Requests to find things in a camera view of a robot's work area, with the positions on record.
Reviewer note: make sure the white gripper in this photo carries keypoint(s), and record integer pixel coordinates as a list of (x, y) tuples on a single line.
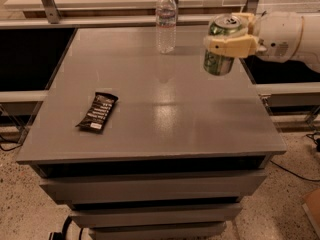
[(279, 34)]

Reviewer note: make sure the green soda can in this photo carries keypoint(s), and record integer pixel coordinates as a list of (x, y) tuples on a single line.
[(222, 28)]

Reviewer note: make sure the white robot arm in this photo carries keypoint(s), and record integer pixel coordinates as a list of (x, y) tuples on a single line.
[(308, 50)]

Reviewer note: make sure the clear plastic water bottle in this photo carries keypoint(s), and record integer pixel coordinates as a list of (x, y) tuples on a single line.
[(166, 20)]

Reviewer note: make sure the grey drawer cabinet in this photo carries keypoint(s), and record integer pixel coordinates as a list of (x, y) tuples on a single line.
[(179, 151)]

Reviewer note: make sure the black snack bar wrapper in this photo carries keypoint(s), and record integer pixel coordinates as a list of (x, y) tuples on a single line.
[(98, 113)]

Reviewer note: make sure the cardboard box corner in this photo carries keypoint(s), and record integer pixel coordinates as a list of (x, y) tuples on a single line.
[(311, 206)]

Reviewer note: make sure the white background table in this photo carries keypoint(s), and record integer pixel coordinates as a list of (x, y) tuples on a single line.
[(23, 14)]

